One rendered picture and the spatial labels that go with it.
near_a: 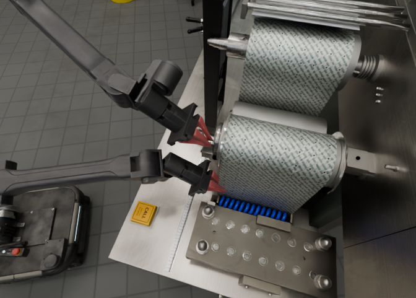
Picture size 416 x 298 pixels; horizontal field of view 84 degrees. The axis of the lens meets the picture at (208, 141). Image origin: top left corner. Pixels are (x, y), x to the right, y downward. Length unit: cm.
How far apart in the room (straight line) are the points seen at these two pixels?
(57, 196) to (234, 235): 139
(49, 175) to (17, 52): 305
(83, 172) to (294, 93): 58
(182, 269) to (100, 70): 62
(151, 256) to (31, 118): 216
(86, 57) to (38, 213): 140
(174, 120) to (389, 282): 48
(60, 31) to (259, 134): 50
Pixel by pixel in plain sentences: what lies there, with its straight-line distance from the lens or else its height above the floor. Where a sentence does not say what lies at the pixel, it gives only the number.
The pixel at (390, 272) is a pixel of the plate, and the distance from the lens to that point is 53.
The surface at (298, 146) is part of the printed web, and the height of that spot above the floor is 131.
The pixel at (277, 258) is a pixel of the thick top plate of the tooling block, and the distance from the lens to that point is 73.
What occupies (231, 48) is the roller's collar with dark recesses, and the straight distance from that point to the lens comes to 67.
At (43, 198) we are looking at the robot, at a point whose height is 24.
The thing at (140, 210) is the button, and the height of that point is 92.
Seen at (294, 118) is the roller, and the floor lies 123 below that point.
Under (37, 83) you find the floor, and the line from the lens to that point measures 309.
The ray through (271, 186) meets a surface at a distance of 62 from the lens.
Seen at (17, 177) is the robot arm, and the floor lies 122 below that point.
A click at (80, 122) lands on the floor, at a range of 248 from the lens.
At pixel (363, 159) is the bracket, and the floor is 129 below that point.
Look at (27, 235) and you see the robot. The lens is 185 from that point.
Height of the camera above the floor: 173
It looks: 58 degrees down
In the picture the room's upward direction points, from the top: straight up
